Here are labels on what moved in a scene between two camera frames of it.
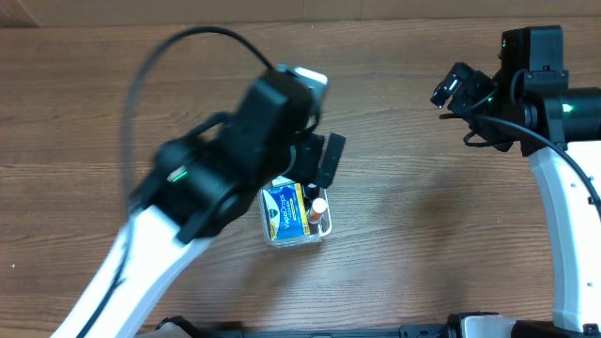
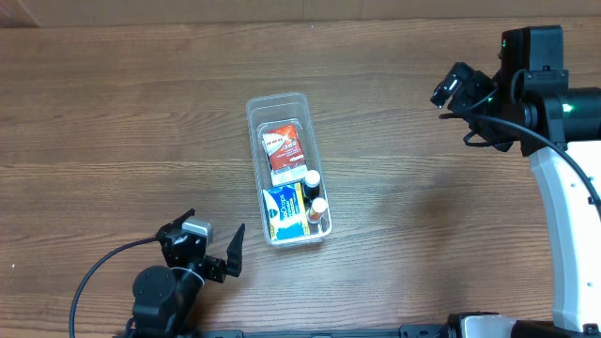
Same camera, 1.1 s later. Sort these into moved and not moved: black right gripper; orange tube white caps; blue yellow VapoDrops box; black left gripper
Moved: black left gripper
Not moved: orange tube white caps; blue yellow VapoDrops box; black right gripper
